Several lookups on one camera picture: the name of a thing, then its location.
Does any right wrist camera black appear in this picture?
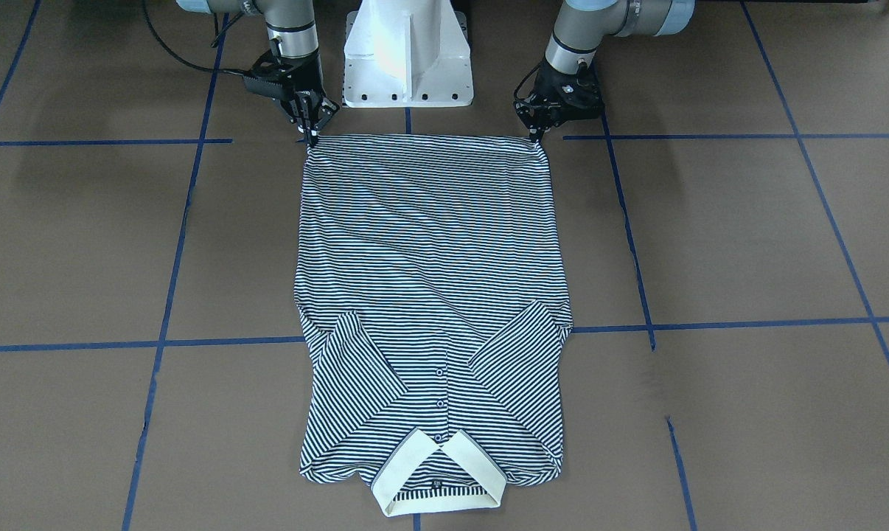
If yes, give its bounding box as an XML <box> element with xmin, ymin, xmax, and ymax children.
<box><xmin>242</xmin><ymin>70</ymin><xmax>287</xmax><ymax>101</ymax></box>

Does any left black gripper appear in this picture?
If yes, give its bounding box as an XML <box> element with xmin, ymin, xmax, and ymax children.
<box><xmin>526</xmin><ymin>63</ymin><xmax>605</xmax><ymax>144</ymax></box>

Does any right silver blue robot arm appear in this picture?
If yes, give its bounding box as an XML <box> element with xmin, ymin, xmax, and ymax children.
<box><xmin>178</xmin><ymin>1</ymin><xmax>339</xmax><ymax>148</ymax></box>

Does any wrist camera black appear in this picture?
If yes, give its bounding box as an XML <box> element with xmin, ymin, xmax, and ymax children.
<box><xmin>513</xmin><ymin>100</ymin><xmax>540</xmax><ymax>130</ymax></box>
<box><xmin>242</xmin><ymin>70</ymin><xmax>287</xmax><ymax>101</ymax></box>

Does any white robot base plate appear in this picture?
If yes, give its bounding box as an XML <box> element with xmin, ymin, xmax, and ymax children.
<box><xmin>341</xmin><ymin>1</ymin><xmax>475</xmax><ymax>108</ymax></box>

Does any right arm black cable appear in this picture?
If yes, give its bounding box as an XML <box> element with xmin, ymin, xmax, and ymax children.
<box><xmin>141</xmin><ymin>0</ymin><xmax>268</xmax><ymax>76</ymax></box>

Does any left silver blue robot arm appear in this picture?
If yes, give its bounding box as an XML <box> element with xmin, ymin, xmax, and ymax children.
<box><xmin>513</xmin><ymin>1</ymin><xmax>695</xmax><ymax>142</ymax></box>

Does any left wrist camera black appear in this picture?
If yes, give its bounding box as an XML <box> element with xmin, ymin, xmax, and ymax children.
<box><xmin>513</xmin><ymin>100</ymin><xmax>540</xmax><ymax>130</ymax></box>

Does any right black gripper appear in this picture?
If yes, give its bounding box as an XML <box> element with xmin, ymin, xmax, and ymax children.
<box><xmin>276</xmin><ymin>56</ymin><xmax>341</xmax><ymax>148</ymax></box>

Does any blue white striped polo shirt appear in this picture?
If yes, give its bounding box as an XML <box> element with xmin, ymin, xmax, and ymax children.
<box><xmin>294</xmin><ymin>134</ymin><xmax>574</xmax><ymax>517</ymax></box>

